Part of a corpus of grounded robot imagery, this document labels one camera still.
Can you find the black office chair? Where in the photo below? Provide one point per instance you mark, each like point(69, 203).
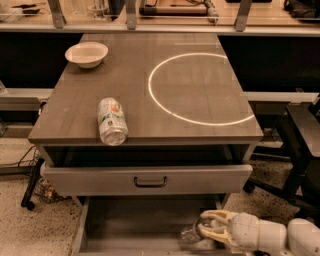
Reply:
point(299, 130)

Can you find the black drawer handle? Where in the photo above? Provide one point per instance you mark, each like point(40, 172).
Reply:
point(150, 183)

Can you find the grey top drawer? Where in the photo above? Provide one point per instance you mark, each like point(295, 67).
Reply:
point(117, 181)

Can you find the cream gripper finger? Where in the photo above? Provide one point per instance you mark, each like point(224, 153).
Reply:
point(222, 216)
point(220, 234)

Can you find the black wheeled stand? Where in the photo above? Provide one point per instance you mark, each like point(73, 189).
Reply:
point(34, 177)

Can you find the grey drawer cabinet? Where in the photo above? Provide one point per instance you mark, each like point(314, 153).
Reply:
point(182, 103)

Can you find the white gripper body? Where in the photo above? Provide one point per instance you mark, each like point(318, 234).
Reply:
point(244, 229)

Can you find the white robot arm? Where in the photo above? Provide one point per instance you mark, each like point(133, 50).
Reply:
point(303, 237)

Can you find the white bowl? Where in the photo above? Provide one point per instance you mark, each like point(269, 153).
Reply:
point(87, 54)

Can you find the open middle drawer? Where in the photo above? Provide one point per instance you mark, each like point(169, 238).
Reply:
point(140, 226)

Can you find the clear plastic water bottle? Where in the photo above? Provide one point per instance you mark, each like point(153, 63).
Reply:
point(191, 239)

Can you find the silver green soda can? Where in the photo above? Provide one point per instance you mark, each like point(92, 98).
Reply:
point(111, 122)

